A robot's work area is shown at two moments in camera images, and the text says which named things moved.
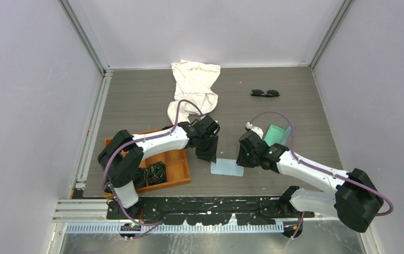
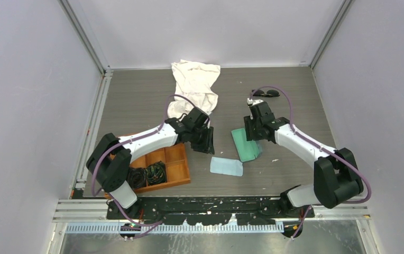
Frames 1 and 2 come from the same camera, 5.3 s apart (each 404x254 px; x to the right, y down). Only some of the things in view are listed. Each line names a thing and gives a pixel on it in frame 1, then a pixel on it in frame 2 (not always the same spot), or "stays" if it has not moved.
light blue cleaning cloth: [227, 166] stays
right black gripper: [241, 161] to [249, 121]
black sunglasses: [268, 93] stays
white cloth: [193, 82] stays
